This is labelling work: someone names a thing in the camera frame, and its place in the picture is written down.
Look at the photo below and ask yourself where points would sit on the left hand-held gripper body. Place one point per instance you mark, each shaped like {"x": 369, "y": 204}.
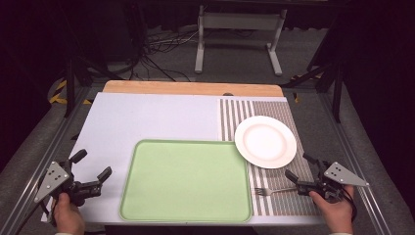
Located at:
{"x": 55, "y": 180}

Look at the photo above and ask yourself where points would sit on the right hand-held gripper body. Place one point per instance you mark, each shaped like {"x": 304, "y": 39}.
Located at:
{"x": 332, "y": 181}

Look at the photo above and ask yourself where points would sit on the silver fork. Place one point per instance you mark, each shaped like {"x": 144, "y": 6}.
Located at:
{"x": 272, "y": 191}

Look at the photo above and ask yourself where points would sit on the white round plate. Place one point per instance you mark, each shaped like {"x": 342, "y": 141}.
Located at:
{"x": 265, "y": 142}

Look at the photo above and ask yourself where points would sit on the green tray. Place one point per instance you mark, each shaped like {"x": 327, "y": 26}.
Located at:
{"x": 186, "y": 181}

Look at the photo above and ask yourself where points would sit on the person's right hand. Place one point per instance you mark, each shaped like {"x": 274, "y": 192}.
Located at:
{"x": 334, "y": 211}

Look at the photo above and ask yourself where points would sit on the person's left hand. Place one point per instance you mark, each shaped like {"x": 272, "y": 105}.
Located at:
{"x": 68, "y": 215}

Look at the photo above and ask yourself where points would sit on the striped placemat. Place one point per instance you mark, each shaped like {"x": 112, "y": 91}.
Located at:
{"x": 277, "y": 182}

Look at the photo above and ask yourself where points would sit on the white table mat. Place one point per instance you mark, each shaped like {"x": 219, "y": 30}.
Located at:
{"x": 147, "y": 117}

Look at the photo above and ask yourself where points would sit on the black metal stand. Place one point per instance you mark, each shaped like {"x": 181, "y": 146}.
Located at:
{"x": 73, "y": 78}
{"x": 329, "y": 78}

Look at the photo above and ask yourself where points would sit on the wooden table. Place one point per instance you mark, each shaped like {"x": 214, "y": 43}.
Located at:
{"x": 192, "y": 88}

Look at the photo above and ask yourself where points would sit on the white metal stand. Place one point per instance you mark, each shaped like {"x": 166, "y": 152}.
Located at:
{"x": 239, "y": 23}

